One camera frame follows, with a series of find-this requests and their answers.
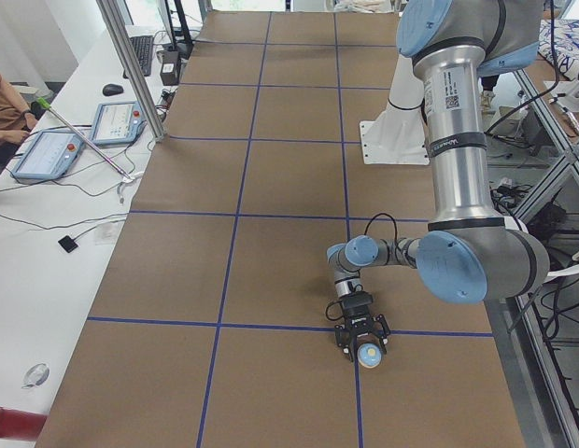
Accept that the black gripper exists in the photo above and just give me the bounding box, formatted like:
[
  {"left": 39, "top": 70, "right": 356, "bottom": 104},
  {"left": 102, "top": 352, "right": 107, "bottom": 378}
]
[{"left": 334, "top": 311, "right": 390, "bottom": 362}]

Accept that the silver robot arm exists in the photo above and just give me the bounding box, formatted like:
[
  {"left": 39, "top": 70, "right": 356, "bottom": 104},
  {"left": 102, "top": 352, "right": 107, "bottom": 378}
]
[{"left": 327, "top": 1, "right": 549, "bottom": 368}]

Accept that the brown paper table cover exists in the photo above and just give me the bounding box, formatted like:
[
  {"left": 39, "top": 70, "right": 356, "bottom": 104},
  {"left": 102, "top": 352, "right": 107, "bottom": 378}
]
[{"left": 38, "top": 12, "right": 524, "bottom": 447}]

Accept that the small black square pad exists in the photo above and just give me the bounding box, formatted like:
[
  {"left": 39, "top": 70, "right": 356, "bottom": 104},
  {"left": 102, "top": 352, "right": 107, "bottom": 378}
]
[{"left": 58, "top": 235, "right": 78, "bottom": 253}]

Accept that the far blue teach pendant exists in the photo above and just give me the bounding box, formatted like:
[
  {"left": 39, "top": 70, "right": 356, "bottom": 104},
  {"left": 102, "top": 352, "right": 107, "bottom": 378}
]
[{"left": 90, "top": 101, "right": 146, "bottom": 147}]

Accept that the blue teach pendant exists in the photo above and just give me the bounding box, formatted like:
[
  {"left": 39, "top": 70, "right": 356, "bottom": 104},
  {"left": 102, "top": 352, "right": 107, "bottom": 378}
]
[
  {"left": 90, "top": 101, "right": 146, "bottom": 147},
  {"left": 11, "top": 130, "right": 85, "bottom": 181}
]

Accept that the black power adapter box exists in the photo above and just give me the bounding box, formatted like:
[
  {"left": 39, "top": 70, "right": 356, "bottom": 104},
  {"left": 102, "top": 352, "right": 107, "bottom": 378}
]
[{"left": 160, "top": 50, "right": 181, "bottom": 86}]

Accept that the black monitor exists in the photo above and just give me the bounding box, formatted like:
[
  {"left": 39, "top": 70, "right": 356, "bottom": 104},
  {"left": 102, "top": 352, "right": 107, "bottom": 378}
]
[{"left": 158, "top": 0, "right": 193, "bottom": 60}]

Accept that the black computer mouse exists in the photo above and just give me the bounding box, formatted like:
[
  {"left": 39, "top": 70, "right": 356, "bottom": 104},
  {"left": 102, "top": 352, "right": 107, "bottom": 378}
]
[{"left": 102, "top": 83, "right": 124, "bottom": 97}]

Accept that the near blue teach pendant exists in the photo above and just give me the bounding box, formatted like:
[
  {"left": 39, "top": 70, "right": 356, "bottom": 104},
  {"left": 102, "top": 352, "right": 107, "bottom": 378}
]
[{"left": 11, "top": 130, "right": 85, "bottom": 181}]

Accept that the black keyboard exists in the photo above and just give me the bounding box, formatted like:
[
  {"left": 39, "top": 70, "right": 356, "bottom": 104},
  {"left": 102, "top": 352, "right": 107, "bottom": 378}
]
[{"left": 129, "top": 35, "right": 154, "bottom": 77}]

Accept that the red cylinder object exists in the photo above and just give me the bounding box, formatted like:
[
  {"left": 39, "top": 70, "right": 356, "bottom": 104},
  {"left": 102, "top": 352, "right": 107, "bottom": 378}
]
[{"left": 0, "top": 407, "right": 47, "bottom": 441}]

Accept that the person in brown shirt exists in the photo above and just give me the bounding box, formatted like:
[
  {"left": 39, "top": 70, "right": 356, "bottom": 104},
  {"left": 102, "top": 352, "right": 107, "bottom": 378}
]
[{"left": 0, "top": 74, "right": 37, "bottom": 166}]

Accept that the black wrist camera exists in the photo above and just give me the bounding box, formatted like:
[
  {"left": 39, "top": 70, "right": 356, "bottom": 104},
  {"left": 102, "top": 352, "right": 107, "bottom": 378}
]
[{"left": 341, "top": 291, "right": 374, "bottom": 315}]

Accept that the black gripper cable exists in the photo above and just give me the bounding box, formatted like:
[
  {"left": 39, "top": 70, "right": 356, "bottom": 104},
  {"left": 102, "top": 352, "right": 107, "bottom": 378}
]
[{"left": 326, "top": 213, "right": 399, "bottom": 323}]

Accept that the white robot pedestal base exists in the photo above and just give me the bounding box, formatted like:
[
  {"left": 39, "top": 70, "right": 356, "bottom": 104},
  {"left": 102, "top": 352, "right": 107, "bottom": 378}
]
[{"left": 360, "top": 55, "right": 429, "bottom": 165}]

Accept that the metal rod green handle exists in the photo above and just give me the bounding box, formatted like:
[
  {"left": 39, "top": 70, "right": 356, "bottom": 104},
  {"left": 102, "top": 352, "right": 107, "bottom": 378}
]
[{"left": 36, "top": 97, "right": 135, "bottom": 183}]

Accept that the aluminium frame post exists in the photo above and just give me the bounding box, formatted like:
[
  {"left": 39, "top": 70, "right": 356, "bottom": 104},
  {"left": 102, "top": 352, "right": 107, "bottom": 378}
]
[{"left": 96, "top": 0, "right": 165, "bottom": 142}]

